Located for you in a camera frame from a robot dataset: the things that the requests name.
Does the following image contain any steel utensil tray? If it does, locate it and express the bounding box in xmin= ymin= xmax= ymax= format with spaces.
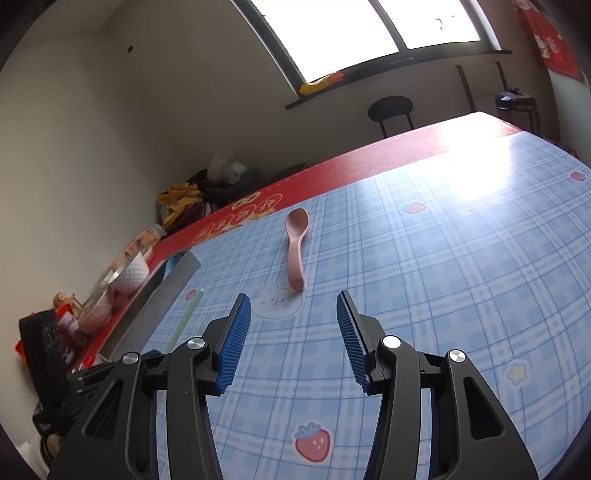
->
xmin=99 ymin=251 xmax=202 ymax=365

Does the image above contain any dark folding frame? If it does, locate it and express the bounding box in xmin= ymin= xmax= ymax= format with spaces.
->
xmin=456 ymin=61 xmax=509 ymax=112

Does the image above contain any white dimpled bowl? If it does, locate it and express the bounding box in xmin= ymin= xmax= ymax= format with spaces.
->
xmin=111 ymin=257 xmax=151 ymax=294

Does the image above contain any black pressure cooker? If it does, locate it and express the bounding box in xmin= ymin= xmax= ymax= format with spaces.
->
xmin=495 ymin=86 xmax=539 ymax=112

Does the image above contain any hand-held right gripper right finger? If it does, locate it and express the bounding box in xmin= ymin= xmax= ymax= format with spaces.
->
xmin=336 ymin=290 xmax=539 ymax=480

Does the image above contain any clear plastic bag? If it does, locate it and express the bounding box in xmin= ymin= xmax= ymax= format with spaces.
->
xmin=208 ymin=150 xmax=248 ymax=186

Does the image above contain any brown spoon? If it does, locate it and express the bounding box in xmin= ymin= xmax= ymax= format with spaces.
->
xmin=285 ymin=208 xmax=311 ymax=292

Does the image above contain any red snack packet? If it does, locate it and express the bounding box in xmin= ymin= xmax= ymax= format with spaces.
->
xmin=14 ymin=305 xmax=89 ymax=365

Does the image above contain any plastic-wrapped bowl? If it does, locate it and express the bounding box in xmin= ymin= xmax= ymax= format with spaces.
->
xmin=76 ymin=268 xmax=122 ymax=334

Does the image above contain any tissue pack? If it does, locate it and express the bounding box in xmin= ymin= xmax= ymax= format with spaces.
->
xmin=117 ymin=224 xmax=167 ymax=265

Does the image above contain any black round chair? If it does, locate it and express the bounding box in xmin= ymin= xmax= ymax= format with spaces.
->
xmin=368 ymin=95 xmax=415 ymax=138

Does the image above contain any yellow item on windowsill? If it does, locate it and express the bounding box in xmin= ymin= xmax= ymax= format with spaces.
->
xmin=299 ymin=72 xmax=345 ymax=96

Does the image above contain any red printed cloth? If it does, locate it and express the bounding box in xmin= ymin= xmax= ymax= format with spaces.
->
xmin=512 ymin=0 xmax=583 ymax=80

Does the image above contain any green chopstick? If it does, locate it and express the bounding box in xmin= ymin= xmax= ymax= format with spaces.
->
xmin=164 ymin=288 xmax=205 ymax=354

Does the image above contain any window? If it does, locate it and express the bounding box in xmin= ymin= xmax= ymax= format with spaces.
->
xmin=231 ymin=0 xmax=514 ymax=110

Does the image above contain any yellow clothing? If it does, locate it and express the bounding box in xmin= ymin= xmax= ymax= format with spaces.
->
xmin=157 ymin=182 xmax=206 ymax=232

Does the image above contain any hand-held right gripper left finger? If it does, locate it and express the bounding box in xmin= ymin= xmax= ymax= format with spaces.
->
xmin=47 ymin=293 xmax=252 ymax=480

